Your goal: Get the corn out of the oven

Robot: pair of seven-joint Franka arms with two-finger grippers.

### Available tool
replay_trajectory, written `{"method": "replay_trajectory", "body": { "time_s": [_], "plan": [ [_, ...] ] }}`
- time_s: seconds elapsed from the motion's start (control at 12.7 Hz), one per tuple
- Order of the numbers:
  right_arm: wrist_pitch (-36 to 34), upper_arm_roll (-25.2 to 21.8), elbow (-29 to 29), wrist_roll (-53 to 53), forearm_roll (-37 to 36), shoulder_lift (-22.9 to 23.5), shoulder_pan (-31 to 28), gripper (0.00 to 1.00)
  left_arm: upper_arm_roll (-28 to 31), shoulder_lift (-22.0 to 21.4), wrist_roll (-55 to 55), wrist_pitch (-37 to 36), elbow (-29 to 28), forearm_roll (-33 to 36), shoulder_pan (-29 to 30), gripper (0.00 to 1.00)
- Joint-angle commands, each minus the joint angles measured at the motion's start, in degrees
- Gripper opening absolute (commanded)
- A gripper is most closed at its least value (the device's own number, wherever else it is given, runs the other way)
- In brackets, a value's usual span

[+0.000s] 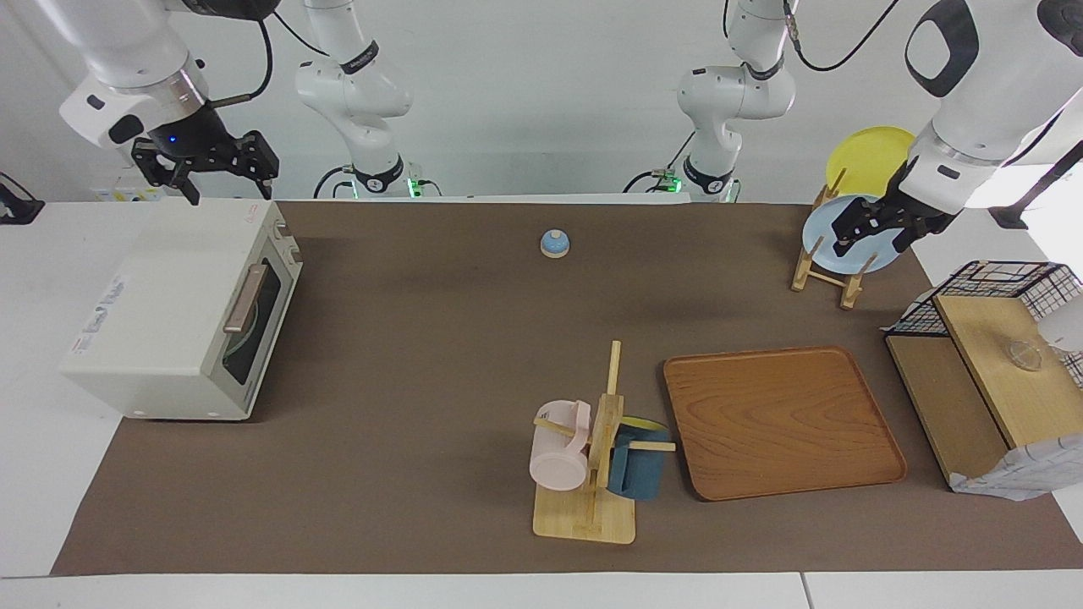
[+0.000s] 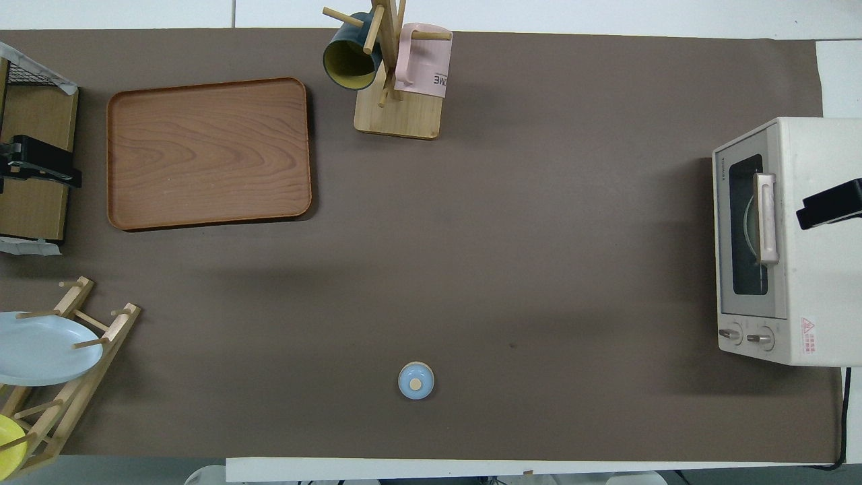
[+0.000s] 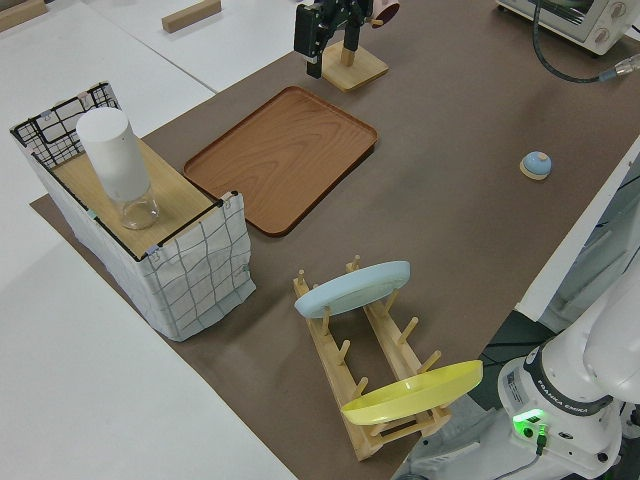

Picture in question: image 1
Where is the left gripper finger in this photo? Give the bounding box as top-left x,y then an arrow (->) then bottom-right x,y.
832,195 -> 890,258
893,220 -> 932,254

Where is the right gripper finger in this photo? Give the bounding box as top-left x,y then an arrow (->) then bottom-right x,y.
131,139 -> 202,206
227,129 -> 281,202

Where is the oven door with handle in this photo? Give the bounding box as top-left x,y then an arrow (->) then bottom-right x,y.
220,222 -> 304,417

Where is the white toaster oven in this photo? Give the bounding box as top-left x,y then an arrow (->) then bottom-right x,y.
59,197 -> 304,421

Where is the light blue plate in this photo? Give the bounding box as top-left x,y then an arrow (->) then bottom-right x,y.
801,195 -> 907,276

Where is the white power strip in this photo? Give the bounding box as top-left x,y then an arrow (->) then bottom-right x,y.
93,185 -> 168,203

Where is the yellow plate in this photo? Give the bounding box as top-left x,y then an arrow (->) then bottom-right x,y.
826,126 -> 918,200

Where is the wooden plate rack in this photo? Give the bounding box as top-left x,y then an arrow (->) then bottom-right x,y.
790,167 -> 878,311

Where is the black stand with foot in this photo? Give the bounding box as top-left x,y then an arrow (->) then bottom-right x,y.
987,140 -> 1083,232

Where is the wooden shelf box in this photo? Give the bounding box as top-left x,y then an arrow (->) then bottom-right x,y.
885,294 -> 1083,489

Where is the clear glass bowl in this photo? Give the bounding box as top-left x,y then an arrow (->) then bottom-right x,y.
1006,338 -> 1047,372

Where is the brown wooden tray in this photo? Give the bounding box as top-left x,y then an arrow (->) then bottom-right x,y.
662,345 -> 909,502

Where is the brown table mat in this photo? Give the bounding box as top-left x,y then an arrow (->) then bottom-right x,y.
51,201 -> 1083,577

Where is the white patterned cloth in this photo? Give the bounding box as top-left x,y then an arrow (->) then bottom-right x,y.
948,435 -> 1083,503

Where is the dark blue mug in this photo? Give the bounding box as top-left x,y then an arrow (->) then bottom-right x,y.
607,416 -> 672,502

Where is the pink mug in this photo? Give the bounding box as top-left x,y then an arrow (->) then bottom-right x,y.
530,400 -> 592,492

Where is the wooden mug rack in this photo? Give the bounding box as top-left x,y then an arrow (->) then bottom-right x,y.
532,341 -> 678,546

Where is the black right base cable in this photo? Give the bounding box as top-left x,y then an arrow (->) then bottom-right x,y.
312,163 -> 358,200

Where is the black base cable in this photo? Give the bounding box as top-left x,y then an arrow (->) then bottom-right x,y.
312,163 -> 358,200
623,130 -> 697,195

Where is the black wire basket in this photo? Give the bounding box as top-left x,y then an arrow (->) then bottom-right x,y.
884,261 -> 1083,390

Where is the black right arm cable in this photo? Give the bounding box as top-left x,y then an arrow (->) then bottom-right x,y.
207,10 -> 333,111

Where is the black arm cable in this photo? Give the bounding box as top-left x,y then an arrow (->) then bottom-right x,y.
782,0 -> 900,74
207,10 -> 333,111

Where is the black clamp mount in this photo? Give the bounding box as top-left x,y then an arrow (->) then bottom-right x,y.
0,172 -> 46,227

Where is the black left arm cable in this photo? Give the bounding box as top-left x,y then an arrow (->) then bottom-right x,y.
782,0 -> 900,74

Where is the black left base cable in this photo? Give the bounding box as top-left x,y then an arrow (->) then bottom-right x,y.
623,130 -> 697,195

